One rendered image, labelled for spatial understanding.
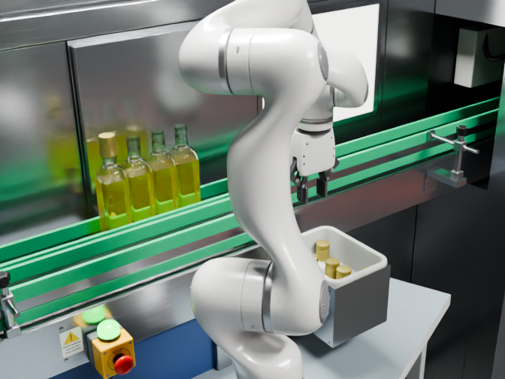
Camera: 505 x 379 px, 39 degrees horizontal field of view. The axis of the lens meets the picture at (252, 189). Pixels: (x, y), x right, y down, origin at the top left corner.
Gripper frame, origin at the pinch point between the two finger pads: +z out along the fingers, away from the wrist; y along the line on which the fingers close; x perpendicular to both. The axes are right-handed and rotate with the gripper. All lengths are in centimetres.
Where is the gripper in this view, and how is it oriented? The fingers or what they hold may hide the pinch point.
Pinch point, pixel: (312, 191)
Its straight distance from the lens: 162.0
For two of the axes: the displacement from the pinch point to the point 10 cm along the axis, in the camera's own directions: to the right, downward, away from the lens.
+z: 0.2, 9.1, 4.2
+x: 5.5, 3.4, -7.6
